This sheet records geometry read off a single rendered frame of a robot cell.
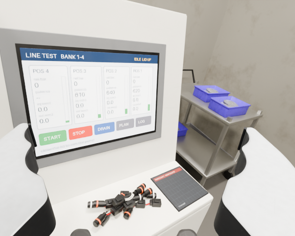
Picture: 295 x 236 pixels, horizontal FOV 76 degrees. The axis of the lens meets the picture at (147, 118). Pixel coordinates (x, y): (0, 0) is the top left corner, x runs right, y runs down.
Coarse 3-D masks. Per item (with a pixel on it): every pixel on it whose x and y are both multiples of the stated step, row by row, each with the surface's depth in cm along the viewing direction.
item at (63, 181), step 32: (0, 0) 39; (32, 0) 42; (64, 0) 46; (96, 0) 50; (64, 32) 47; (96, 32) 52; (128, 32) 57; (160, 32) 63; (0, 64) 42; (0, 96) 43; (0, 128) 45; (96, 160) 62; (128, 160) 69; (160, 160) 79; (64, 192) 58; (192, 224) 71
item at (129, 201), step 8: (144, 184) 67; (120, 192) 63; (128, 192) 63; (136, 192) 61; (144, 192) 62; (152, 192) 65; (96, 200) 56; (112, 200) 56; (120, 200) 56; (128, 200) 59; (136, 200) 61; (144, 200) 62; (152, 200) 62; (160, 200) 63; (112, 208) 55; (120, 208) 56; (128, 208) 57; (104, 216) 53; (128, 216) 56; (96, 224) 50; (104, 224) 54
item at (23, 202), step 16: (16, 128) 10; (0, 144) 9; (16, 144) 9; (32, 144) 11; (0, 160) 8; (16, 160) 8; (32, 160) 9; (0, 176) 7; (16, 176) 7; (32, 176) 7; (0, 192) 7; (16, 192) 7; (32, 192) 7; (0, 208) 6; (16, 208) 6; (32, 208) 6; (48, 208) 7; (0, 224) 6; (16, 224) 6; (32, 224) 6; (48, 224) 7
